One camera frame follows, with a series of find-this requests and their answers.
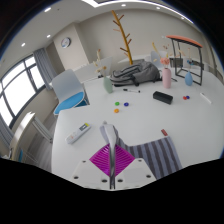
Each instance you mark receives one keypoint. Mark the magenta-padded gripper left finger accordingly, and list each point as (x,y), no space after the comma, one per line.
(96,166)

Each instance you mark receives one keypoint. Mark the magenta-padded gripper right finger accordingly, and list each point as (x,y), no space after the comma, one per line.
(128,166)

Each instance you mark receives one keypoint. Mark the grey striped towel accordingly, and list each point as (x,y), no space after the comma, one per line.
(156,153)

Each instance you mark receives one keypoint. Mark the white remote control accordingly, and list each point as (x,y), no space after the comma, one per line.
(77,133)

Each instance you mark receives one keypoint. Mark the small red block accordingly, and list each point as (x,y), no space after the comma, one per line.
(164,132)

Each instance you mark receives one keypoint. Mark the orange round magnet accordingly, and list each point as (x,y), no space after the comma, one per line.
(116,110)

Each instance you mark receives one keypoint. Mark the blue round magnet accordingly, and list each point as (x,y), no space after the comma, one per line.
(126,104)
(187,97)

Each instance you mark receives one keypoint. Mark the green round magnet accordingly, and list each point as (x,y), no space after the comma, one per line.
(117,103)

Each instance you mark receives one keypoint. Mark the black marker pen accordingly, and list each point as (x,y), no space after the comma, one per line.
(131,90)

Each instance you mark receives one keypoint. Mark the black rectangular box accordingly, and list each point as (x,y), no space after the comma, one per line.
(163,97)

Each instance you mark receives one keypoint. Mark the white side desk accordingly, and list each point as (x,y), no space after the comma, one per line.
(25,133)

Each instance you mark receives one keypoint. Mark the green vase with dried flowers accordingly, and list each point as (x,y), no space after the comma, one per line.
(108,85)

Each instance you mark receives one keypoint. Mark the white chair with blue cushion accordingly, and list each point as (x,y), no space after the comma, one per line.
(68,88)

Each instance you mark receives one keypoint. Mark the grey backpack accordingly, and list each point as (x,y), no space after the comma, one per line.
(135,72)

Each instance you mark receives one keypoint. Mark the pink vase with flowers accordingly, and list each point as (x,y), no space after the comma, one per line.
(166,79)

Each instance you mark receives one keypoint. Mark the white marker pen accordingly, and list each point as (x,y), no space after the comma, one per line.
(205,98)

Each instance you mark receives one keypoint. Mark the blue vase with twigs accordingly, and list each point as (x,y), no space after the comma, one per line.
(189,79)

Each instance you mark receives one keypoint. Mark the black-framed window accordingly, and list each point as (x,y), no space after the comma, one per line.
(18,90)

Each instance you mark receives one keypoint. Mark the grey curtain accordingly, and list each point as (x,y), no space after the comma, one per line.
(45,68)

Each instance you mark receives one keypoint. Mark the wooden coat stand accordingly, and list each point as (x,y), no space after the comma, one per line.
(125,40)

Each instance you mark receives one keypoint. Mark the black rack with orange top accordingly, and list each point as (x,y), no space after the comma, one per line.
(185,39)

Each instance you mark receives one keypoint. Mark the recessed ceiling lights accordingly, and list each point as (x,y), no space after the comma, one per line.
(48,9)

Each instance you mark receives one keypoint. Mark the round wall clock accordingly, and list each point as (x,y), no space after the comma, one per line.
(65,42)

